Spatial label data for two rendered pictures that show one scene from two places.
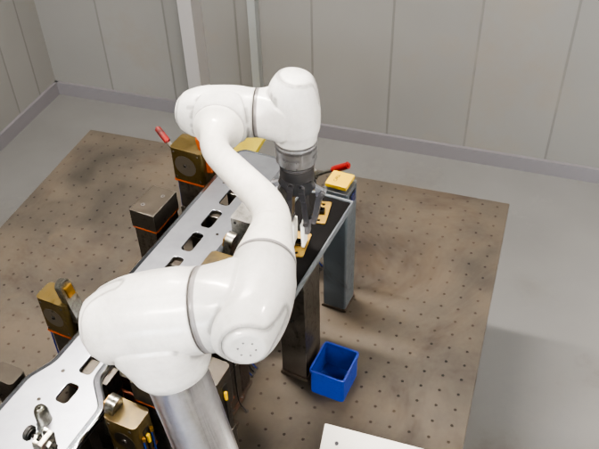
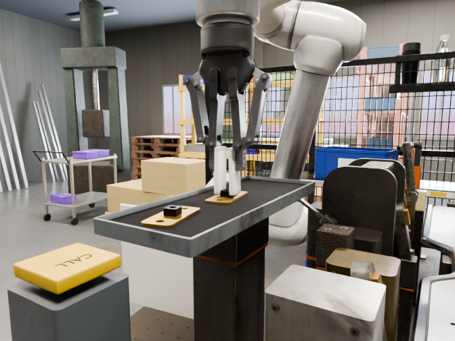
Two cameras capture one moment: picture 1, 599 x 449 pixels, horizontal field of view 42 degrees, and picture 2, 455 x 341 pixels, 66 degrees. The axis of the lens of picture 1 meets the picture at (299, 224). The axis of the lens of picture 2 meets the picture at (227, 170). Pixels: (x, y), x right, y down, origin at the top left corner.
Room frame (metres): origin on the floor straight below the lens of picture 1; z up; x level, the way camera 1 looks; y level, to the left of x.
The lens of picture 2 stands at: (1.83, 0.05, 1.27)
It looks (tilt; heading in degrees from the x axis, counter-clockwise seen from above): 8 degrees down; 185
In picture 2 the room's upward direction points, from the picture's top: straight up
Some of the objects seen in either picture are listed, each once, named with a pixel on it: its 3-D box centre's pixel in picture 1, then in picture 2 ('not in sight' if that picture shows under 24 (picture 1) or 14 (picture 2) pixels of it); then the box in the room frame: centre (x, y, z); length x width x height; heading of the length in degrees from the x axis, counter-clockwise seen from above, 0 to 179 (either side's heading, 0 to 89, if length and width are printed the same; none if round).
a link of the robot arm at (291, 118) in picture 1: (288, 106); not in sight; (1.33, 0.01, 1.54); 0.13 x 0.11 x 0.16; 83
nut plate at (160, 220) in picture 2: (321, 210); (172, 212); (1.44, -0.05, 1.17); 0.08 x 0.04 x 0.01; 166
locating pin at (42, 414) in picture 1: (42, 415); not in sight; (0.97, 0.56, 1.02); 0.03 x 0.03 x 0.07
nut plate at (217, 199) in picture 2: (299, 242); (227, 193); (1.32, 0.00, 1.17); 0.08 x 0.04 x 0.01; 163
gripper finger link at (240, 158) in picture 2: not in sight; (246, 153); (1.33, 0.03, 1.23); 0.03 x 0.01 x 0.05; 73
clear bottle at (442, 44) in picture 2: not in sight; (442, 60); (0.24, 0.81, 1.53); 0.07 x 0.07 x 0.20
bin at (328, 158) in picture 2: not in sight; (355, 163); (0.30, 0.46, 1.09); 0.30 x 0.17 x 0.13; 55
